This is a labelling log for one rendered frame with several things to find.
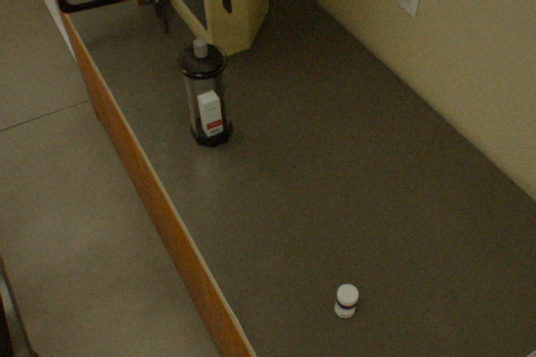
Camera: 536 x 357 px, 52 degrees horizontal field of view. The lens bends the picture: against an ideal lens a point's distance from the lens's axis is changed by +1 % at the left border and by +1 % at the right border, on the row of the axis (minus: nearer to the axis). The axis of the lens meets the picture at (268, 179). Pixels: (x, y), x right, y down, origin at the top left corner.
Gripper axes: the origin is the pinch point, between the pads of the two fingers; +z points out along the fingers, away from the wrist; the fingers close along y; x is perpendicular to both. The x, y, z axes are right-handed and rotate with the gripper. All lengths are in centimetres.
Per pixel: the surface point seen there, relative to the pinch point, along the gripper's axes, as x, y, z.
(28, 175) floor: -105, 54, 127
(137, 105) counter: -18.6, 12.8, 33.3
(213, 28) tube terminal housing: -25.1, -13.0, 22.9
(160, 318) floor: -9, 27, 127
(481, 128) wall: 33, -56, 31
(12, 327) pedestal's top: 28, 55, 33
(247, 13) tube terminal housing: -25.1, -23.3, 22.1
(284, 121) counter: 5.4, -17.3, 33.4
